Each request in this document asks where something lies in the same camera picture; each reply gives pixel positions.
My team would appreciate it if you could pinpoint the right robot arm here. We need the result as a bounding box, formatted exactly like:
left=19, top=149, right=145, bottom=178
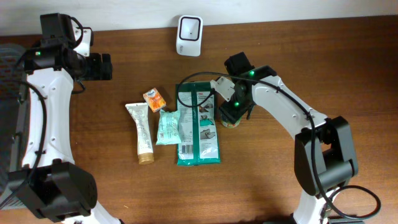
left=219, top=52, right=360, bottom=223

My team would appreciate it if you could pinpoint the white barcode scanner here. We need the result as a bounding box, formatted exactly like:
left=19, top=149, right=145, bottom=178
left=176, top=15, right=203, bottom=57

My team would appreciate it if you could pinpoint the green lid jar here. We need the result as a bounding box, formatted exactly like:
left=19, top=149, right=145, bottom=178
left=221, top=116, right=241, bottom=128

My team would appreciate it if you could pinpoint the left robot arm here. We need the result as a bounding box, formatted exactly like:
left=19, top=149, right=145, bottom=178
left=1, top=13, right=118, bottom=223

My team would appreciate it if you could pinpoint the white cream tube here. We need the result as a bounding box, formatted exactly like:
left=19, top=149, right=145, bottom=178
left=125, top=103, right=154, bottom=165

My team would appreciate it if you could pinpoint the orange tissue box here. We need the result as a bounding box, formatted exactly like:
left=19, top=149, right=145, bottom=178
left=143, top=88, right=167, bottom=113

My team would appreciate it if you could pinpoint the mint green tissue pack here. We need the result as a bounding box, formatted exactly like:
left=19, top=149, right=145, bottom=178
left=156, top=110, right=182, bottom=145

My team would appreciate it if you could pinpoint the grey plastic mesh basket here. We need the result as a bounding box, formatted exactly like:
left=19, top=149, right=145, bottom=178
left=1, top=44, right=29, bottom=210

